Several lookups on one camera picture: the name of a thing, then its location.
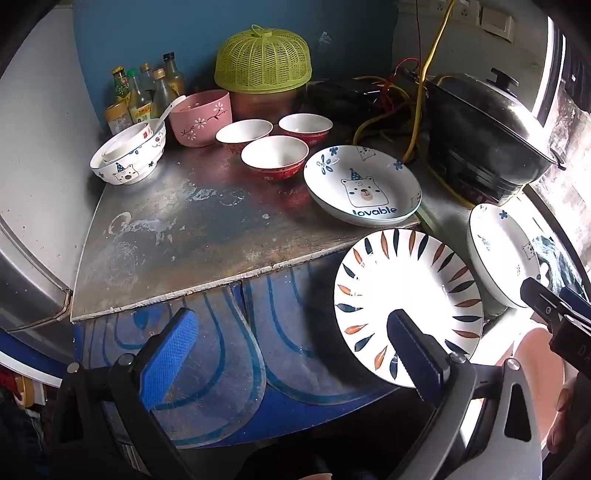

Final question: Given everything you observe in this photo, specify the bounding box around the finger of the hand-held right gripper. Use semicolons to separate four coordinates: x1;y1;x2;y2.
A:
560;285;591;324
520;277;566;330

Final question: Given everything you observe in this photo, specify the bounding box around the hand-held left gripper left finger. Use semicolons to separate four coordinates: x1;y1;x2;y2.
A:
55;307;204;480

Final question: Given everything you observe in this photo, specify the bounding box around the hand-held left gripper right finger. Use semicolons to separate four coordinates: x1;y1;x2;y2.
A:
387;308;546;480

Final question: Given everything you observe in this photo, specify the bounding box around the white bear print plate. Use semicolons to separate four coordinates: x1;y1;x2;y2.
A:
466;203;550;310
303;145;423;227

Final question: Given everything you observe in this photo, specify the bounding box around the white leaf pattern plate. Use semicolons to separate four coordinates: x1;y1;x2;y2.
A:
333;228;485;388

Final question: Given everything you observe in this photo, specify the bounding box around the person's right hand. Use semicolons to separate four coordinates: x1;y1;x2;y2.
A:
555;385;580;414

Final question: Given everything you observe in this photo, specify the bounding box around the dark patterned cloth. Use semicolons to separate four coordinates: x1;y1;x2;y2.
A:
531;231;588;296

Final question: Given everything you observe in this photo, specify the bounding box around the large bear print bowl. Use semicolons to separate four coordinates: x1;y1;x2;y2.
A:
89;119;167;186

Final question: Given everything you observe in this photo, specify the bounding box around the black wok lid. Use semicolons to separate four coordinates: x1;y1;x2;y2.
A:
427;68;567;172

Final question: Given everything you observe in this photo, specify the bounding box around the small white bowl red print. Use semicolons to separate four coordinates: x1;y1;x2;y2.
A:
108;121;154;162

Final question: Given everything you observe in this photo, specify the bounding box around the pink floral bowl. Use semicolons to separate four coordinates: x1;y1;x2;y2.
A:
167;90;232;148

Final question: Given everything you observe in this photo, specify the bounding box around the yellow lid jar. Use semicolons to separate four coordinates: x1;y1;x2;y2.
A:
104;102;132;136

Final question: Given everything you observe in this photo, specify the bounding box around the white ceramic spoon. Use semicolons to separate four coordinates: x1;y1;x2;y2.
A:
147;95;187;134

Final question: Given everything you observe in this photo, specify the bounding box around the green cap oil bottle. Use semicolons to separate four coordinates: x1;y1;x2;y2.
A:
127;68;154;124

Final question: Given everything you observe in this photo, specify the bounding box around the brown cap glass bottle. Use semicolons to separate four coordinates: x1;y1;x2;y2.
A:
152;67;178;109

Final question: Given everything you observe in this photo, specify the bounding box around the green label sauce bottle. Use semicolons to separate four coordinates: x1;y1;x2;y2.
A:
111;66;132;104

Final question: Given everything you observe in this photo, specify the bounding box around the black appliance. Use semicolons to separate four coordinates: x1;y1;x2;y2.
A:
305;76;419;123

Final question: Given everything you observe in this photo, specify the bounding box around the black cap glass bottle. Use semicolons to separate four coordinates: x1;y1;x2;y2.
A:
163;52;186;95

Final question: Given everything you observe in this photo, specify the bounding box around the green mesh food cover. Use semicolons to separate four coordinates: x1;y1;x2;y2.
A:
214;24;313;93

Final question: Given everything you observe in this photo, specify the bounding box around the window frame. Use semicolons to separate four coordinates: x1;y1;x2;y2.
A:
533;16;591;121

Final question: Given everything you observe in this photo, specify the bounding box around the yellow cable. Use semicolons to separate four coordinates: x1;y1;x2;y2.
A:
355;0;459;204

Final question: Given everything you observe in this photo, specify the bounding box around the white wall switch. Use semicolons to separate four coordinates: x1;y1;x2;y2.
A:
481;8;517;42

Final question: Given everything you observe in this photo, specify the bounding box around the red wire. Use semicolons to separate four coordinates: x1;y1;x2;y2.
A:
382;0;437;95

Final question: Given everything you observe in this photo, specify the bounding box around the white wall socket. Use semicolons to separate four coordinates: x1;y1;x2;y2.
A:
431;0;481;24

